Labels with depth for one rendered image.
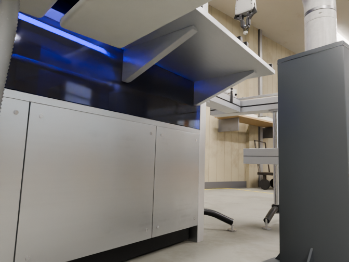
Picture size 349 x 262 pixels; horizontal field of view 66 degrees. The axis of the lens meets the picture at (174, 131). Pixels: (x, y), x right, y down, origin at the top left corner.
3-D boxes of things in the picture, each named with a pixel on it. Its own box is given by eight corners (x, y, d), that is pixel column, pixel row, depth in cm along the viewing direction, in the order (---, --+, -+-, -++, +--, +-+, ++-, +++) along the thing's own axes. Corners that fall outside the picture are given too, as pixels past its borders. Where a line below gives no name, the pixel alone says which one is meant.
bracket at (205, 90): (193, 104, 145) (193, 81, 147) (196, 105, 148) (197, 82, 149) (254, 96, 124) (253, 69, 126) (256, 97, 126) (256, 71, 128)
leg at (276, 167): (268, 213, 196) (268, 109, 205) (273, 211, 203) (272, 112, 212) (281, 214, 191) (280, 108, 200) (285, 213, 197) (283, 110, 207)
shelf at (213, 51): (93, 47, 107) (94, 42, 107) (193, 88, 161) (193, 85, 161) (192, 5, 77) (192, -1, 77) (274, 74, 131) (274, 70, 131)
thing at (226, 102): (193, 92, 162) (193, 67, 164) (173, 95, 172) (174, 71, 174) (242, 111, 215) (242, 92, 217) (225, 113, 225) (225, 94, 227)
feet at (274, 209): (258, 228, 179) (258, 207, 181) (282, 218, 218) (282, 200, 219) (270, 231, 174) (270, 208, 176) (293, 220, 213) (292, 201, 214)
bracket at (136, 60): (121, 80, 107) (123, 49, 108) (127, 82, 109) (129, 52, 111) (191, 63, 86) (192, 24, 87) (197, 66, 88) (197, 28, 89)
